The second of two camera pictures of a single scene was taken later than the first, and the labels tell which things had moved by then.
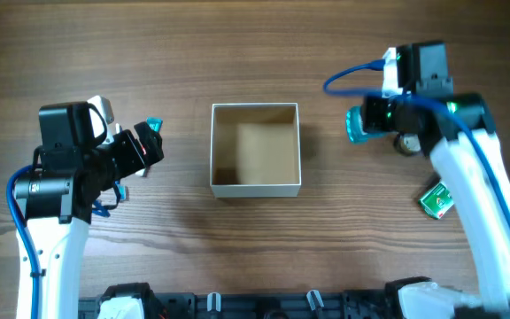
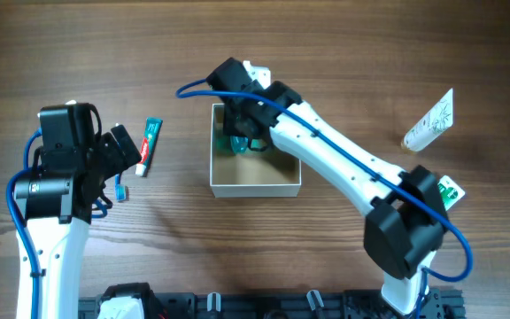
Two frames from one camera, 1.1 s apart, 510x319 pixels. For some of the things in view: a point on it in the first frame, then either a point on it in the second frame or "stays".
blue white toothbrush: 122,190 stays
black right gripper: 374,120 → 237,122
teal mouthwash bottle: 355,127 → 242,143
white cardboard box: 255,150 stays
